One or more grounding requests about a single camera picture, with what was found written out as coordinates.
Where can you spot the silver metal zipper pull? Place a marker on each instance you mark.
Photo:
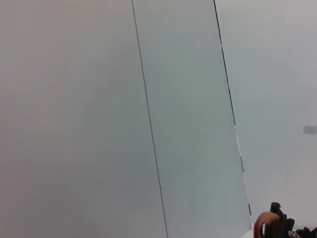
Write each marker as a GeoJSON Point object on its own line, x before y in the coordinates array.
{"type": "Point", "coordinates": [292, 234]}

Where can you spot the grey wall plate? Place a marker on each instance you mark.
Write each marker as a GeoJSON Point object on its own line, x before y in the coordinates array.
{"type": "Point", "coordinates": [310, 130]}

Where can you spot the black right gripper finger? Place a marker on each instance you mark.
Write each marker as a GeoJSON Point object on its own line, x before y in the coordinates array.
{"type": "Point", "coordinates": [280, 225]}

